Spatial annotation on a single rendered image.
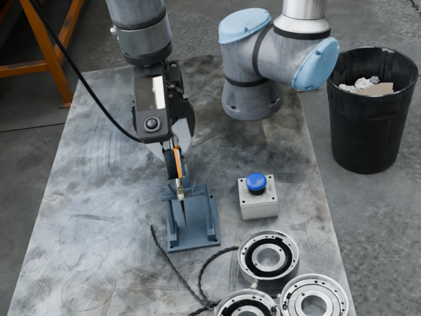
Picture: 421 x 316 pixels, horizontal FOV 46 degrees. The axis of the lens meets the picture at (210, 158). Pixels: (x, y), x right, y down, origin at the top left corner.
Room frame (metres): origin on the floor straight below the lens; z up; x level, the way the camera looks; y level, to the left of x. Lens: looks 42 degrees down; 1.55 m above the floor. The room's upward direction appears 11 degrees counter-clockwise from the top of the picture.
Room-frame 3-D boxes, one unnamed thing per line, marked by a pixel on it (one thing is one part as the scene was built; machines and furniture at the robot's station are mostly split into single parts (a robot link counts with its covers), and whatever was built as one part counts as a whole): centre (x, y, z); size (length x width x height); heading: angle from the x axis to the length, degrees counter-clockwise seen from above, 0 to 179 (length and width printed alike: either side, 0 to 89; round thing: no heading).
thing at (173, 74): (0.65, 0.06, 1.14); 0.09 x 0.08 x 0.12; 176
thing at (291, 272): (0.51, -0.06, 0.82); 0.10 x 0.10 x 0.04
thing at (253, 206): (0.67, -0.08, 0.82); 0.08 x 0.07 x 0.05; 174
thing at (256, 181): (0.66, -0.08, 0.85); 0.04 x 0.04 x 0.05
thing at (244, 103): (1.00, -0.13, 0.85); 0.15 x 0.15 x 0.10
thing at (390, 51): (1.54, -0.66, 0.21); 0.34 x 0.34 x 0.43
